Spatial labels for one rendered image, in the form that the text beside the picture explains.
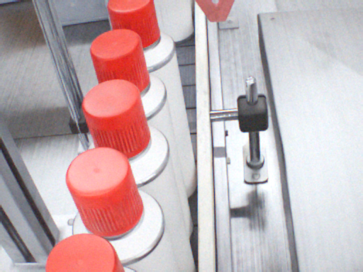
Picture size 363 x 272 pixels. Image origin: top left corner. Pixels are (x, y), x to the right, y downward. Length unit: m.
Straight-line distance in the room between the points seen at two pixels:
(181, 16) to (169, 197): 0.36
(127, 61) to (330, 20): 0.43
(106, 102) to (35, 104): 0.44
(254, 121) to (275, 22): 0.22
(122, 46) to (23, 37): 0.56
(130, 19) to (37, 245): 0.25
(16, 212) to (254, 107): 0.24
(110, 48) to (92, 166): 0.10
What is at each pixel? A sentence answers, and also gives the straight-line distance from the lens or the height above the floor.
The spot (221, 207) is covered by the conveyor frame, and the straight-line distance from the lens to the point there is 0.49.
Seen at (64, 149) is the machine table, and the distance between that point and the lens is 0.65.
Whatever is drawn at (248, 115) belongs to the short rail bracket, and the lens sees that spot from 0.52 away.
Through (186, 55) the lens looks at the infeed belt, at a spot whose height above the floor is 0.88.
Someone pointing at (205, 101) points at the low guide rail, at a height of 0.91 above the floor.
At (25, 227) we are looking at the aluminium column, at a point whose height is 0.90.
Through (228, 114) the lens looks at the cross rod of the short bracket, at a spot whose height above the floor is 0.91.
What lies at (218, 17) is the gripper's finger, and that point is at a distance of 0.47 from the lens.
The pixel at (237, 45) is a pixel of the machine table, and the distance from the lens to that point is 0.75.
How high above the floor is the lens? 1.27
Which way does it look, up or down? 45 degrees down
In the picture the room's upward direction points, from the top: 10 degrees counter-clockwise
